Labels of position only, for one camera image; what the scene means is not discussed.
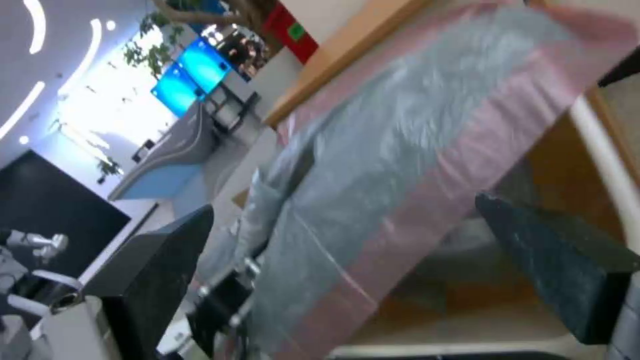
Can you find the blue display screen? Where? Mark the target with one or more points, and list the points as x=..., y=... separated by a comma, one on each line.
x=175, y=88
x=205, y=65

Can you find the indoor tree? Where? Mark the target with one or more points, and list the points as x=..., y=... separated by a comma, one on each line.
x=165, y=33

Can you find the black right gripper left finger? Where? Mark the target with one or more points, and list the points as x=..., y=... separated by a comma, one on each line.
x=150, y=270

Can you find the large black wall panel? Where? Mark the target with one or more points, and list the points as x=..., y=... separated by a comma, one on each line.
x=50, y=210

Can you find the red sign with green mark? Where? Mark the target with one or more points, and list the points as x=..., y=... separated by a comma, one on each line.
x=292, y=30

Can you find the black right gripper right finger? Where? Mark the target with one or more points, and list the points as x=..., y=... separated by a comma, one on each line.
x=560, y=262

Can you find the grey and blue reception desk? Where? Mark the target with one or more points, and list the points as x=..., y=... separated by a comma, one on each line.
x=170, y=165

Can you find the small potted plant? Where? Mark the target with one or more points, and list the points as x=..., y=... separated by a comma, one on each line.
x=109, y=170

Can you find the wooden table edge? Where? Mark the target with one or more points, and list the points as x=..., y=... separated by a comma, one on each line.
x=340, y=63

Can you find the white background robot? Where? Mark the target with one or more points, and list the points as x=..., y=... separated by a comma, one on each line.
x=37, y=243

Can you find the pink and grey garbage bag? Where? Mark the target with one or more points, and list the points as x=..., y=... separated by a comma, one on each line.
x=400, y=150

